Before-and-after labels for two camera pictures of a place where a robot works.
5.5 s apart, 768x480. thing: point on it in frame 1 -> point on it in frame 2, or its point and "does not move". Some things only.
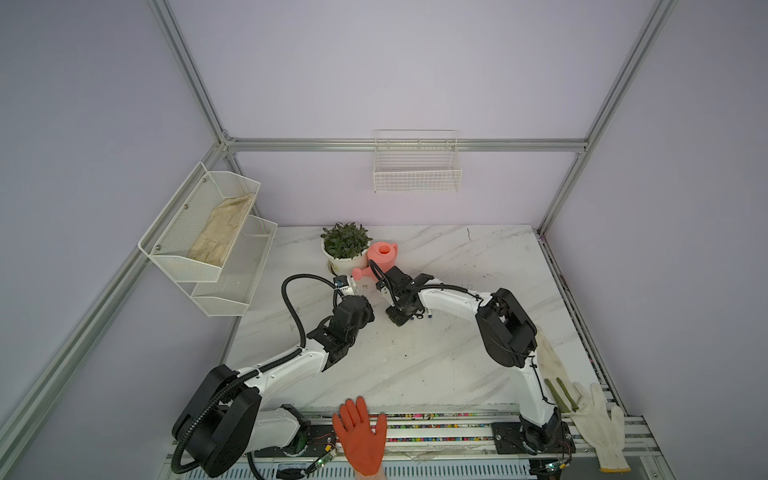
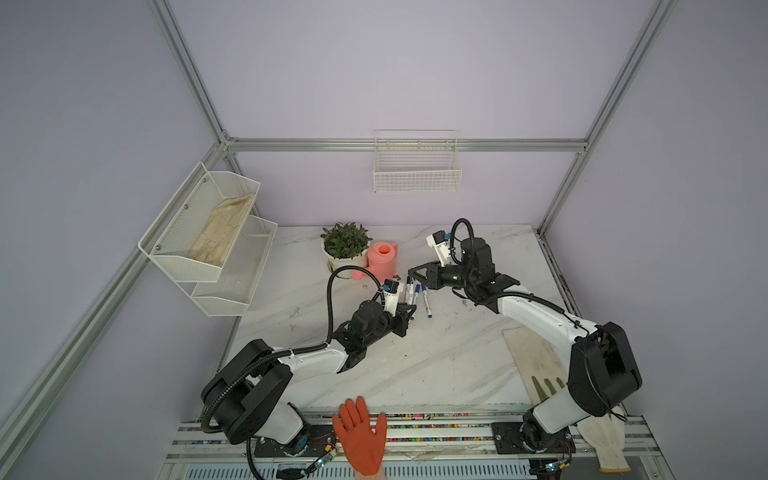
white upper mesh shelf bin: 183,224 does not move
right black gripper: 397,321 -> 432,277
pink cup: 384,254 does not move
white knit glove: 603,429 does not move
